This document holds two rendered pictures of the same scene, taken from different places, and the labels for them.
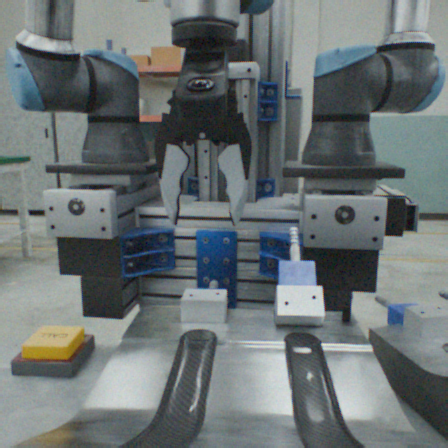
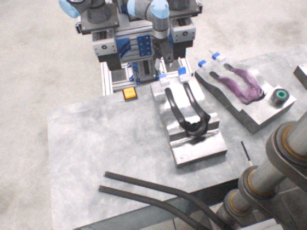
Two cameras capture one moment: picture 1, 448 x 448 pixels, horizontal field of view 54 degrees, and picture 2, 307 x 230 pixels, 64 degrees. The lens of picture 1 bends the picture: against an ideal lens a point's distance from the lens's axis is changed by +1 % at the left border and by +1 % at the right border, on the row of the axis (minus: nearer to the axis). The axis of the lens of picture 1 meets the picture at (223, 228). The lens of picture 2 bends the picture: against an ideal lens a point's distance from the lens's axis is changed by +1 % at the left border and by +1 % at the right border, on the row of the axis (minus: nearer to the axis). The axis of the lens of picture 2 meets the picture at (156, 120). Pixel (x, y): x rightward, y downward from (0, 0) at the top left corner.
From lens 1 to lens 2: 99 cm
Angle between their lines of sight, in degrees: 48
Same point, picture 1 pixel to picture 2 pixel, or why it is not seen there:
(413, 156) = not seen: outside the picture
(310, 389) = (190, 96)
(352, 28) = not seen: outside the picture
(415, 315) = (204, 67)
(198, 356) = (169, 94)
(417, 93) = not seen: outside the picture
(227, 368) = (176, 96)
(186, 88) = (166, 60)
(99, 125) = (94, 10)
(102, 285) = (114, 62)
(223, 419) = (180, 107)
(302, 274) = (183, 70)
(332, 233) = (181, 38)
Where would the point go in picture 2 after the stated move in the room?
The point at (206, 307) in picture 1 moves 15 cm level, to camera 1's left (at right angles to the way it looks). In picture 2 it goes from (166, 82) to (141, 91)
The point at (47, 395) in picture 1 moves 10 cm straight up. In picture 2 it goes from (137, 104) to (135, 94)
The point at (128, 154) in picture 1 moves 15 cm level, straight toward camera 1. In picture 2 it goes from (107, 17) to (119, 30)
